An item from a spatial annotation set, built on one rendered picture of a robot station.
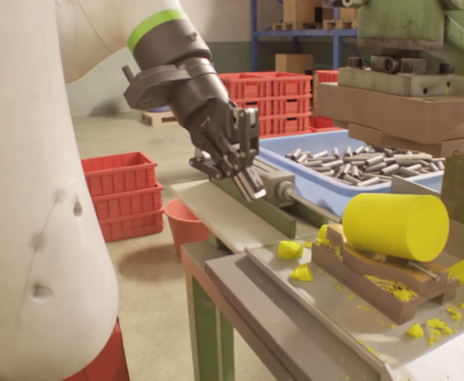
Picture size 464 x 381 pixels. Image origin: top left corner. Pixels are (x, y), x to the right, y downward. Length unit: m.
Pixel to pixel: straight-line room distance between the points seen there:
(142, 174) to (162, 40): 2.41
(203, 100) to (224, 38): 8.80
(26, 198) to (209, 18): 9.00
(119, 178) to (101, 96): 5.83
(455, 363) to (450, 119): 0.23
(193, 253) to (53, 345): 0.44
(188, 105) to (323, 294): 0.27
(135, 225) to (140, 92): 2.54
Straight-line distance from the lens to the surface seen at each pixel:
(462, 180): 0.60
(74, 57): 0.61
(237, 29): 9.46
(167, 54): 0.55
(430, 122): 0.39
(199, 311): 0.75
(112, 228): 3.00
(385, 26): 0.43
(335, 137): 1.13
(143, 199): 2.96
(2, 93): 0.24
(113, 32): 0.61
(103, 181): 2.89
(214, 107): 0.53
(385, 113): 0.42
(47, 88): 0.26
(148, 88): 0.50
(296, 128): 3.96
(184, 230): 2.54
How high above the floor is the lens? 1.27
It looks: 18 degrees down
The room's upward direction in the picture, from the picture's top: 1 degrees counter-clockwise
